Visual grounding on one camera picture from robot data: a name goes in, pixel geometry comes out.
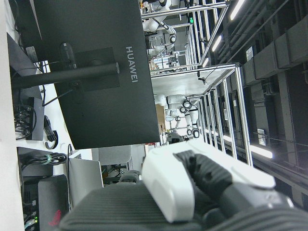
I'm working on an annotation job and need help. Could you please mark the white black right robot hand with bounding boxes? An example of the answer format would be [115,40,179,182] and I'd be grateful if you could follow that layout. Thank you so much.
[59,141,308,231]

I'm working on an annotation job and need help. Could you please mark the black Huawei monitor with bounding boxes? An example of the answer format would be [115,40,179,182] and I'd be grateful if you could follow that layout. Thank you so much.
[33,0,161,150]

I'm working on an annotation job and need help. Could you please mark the white humanoid robot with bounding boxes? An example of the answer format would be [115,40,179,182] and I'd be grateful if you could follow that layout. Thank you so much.
[154,93,201,140]

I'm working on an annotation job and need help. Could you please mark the black cable bundle green tie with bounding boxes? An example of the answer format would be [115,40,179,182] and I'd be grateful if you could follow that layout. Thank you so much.
[20,153,68,169]

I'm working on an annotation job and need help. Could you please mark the brown cardboard box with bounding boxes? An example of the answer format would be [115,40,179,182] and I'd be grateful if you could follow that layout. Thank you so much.
[155,103,167,132]

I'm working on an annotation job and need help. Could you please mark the white robot arm black joints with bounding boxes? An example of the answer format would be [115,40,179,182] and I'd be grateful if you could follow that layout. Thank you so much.
[141,17,178,67]

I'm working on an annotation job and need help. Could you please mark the black coiled strap cable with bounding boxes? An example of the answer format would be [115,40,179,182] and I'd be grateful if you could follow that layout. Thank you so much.
[43,115,59,150]

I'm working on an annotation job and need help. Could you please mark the small black frame-mounted camera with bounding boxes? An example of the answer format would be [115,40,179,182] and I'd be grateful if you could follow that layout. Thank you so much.
[196,71,208,86]

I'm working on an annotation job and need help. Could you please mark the black monitor stand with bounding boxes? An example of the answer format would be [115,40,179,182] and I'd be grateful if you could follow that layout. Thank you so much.
[7,32,121,141]

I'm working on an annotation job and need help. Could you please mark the aluminium profile cage frame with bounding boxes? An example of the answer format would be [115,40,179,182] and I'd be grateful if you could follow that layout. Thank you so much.
[149,62,254,167]

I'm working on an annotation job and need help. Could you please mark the black gaming computer red logo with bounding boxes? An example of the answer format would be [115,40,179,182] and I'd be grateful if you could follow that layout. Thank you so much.
[23,174,71,231]

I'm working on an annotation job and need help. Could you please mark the long ceiling light bar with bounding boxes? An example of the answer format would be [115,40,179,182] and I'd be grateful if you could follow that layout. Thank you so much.
[230,0,246,21]
[211,35,223,52]
[249,143,274,160]

